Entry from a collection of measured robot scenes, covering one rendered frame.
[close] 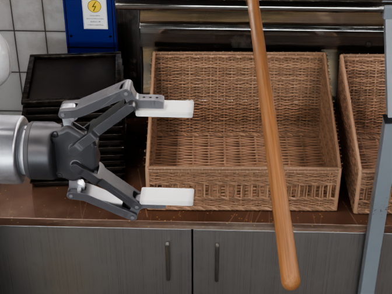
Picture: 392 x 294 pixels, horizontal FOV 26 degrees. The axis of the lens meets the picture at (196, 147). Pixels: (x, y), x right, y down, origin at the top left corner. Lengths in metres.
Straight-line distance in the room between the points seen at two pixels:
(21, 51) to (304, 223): 1.07
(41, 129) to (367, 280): 1.60
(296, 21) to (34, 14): 0.82
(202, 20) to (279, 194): 1.25
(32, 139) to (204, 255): 1.48
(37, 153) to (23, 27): 1.72
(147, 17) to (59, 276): 0.84
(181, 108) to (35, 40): 1.78
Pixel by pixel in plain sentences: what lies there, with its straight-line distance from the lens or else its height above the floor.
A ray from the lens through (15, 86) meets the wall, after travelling 2.89.
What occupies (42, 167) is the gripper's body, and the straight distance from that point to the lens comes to 1.08.
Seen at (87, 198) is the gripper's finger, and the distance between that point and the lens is 1.13.
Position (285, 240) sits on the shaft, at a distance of 1.41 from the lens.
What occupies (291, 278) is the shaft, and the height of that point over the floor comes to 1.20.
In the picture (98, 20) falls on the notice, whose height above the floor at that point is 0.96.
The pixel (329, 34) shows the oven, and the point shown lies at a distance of 2.73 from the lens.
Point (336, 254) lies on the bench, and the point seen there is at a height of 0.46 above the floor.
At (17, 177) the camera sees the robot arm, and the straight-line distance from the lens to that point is 1.09.
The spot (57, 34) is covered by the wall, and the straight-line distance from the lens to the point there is 2.77.
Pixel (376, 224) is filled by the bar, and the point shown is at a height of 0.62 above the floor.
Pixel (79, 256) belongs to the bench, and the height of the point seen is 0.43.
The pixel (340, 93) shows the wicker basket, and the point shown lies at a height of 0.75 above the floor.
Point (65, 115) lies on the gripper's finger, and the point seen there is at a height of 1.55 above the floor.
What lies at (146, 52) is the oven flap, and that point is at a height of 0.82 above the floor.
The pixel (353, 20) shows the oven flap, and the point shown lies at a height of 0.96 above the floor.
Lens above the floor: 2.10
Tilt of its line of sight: 34 degrees down
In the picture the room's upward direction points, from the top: straight up
